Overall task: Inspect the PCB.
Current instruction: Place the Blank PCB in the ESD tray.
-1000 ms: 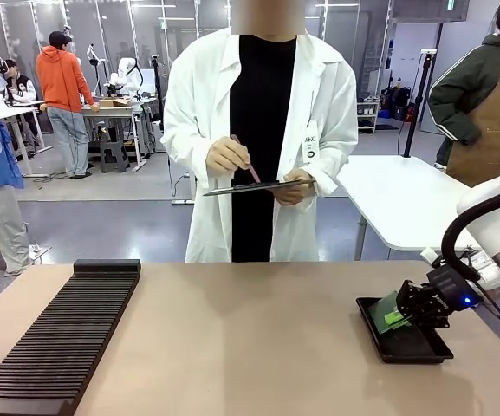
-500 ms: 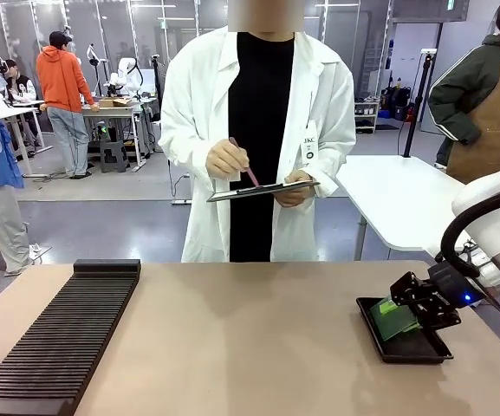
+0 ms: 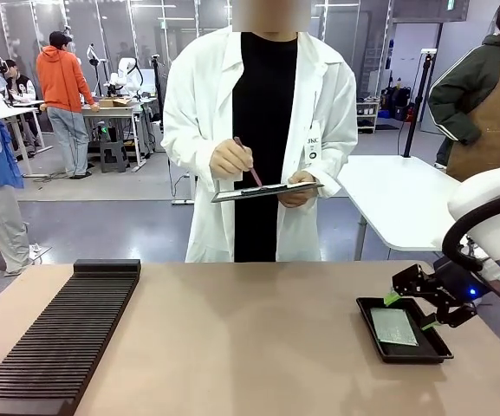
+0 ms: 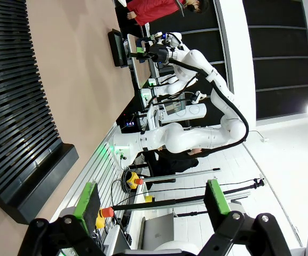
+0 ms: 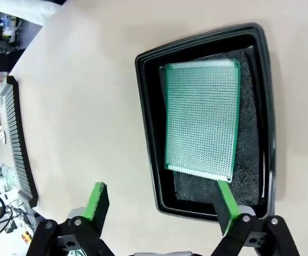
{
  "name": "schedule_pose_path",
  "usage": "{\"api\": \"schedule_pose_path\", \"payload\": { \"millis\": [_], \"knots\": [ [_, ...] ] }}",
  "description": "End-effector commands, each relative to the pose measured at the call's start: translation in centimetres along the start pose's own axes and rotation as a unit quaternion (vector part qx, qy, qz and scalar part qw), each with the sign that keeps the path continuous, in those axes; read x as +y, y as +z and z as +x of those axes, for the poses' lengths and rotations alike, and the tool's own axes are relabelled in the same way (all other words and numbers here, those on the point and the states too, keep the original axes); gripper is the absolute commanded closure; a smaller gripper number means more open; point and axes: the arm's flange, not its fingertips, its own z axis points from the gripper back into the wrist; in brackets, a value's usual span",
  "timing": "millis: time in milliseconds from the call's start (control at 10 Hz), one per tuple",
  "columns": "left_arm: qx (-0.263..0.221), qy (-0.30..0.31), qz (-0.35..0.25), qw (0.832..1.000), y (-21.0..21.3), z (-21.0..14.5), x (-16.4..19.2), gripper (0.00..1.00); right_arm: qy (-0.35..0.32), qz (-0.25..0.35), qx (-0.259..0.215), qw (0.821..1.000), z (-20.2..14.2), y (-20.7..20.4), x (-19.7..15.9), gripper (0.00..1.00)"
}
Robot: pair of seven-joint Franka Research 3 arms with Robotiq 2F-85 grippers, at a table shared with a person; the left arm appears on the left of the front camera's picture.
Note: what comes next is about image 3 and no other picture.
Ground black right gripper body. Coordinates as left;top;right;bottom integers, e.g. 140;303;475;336
432;257;490;306

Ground green PCB board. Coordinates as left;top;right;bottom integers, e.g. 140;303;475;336
369;307;420;348

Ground grey clipboard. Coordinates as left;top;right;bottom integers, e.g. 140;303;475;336
210;181;325;205

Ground maroon pen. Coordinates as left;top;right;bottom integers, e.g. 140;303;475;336
232;136;264;189

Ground person's right forearm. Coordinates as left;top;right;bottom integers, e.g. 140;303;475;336
160;107;233;194

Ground person's left forearm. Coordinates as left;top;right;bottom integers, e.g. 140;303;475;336
305;125;360;196

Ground black slotted PCB rack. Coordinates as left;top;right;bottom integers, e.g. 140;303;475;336
0;258;142;416

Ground person's left hand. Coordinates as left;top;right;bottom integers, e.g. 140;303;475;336
276;169;319;209

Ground person's right hand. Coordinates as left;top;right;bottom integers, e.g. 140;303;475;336
209;139;256;179

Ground black rectangular tray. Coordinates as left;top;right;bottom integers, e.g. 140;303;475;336
355;296;455;364

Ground white side table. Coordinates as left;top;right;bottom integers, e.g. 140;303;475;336
335;154;465;263

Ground white name tag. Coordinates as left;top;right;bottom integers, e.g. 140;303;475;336
303;120;322;166

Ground white shoe shelf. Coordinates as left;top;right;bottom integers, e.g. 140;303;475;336
355;101;381;134

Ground person in brown apron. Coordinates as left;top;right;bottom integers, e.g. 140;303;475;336
426;0;500;183

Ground black equipment bags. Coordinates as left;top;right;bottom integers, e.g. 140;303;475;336
380;85;416;122

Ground person in white lab coat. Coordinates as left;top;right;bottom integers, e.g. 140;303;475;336
160;24;360;264

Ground black step stool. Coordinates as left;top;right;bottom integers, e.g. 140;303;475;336
99;140;130;175

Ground grey background workbench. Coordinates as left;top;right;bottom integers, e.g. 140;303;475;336
80;96;159;172

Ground brown cardboard box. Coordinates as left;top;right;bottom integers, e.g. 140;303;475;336
97;96;134;109

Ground person in orange hoodie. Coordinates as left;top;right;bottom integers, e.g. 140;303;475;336
36;30;101;180

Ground white background desk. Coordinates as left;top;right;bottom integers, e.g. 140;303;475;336
0;99;54;179

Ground seated person in dark jacket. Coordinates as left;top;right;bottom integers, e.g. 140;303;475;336
3;59;45;148

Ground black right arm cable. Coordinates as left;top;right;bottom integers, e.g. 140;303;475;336
441;192;500;315

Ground black camera stand pole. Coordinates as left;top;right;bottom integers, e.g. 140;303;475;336
402;49;438;159

